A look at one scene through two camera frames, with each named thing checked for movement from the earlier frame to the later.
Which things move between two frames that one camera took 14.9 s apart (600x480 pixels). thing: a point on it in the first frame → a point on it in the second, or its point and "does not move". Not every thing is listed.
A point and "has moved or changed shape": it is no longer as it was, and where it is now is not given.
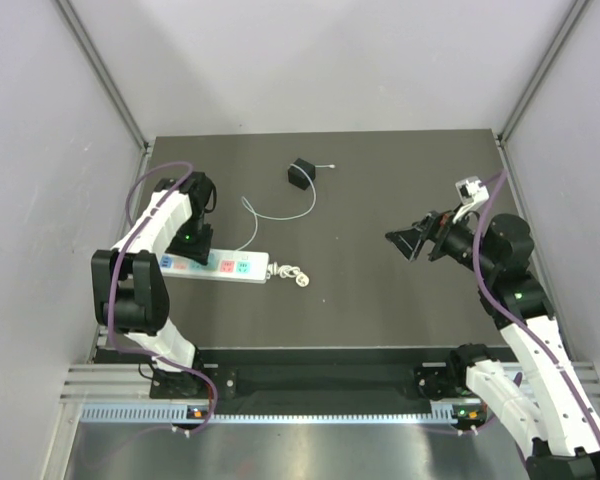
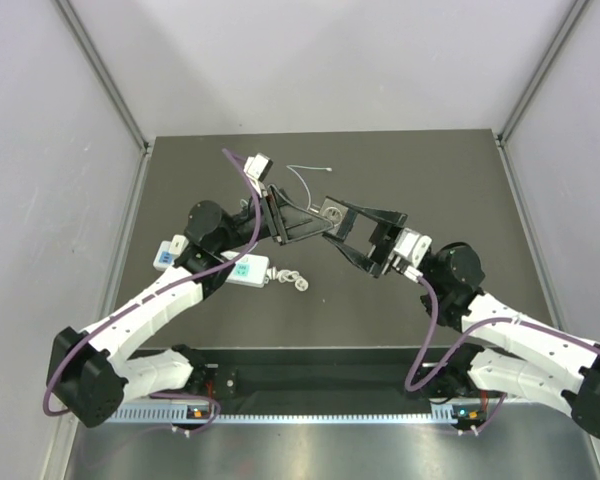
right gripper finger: [406, 240] → [354, 256]
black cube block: [298, 177] → [341, 217]
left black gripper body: [193, 239] → [266, 218]
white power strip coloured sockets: [243, 266] does not move
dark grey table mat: [323, 202] does not move
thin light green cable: [282, 218] has moved or changed shape
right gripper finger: [424, 224] → [393, 217]
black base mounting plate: [320, 375] does not move
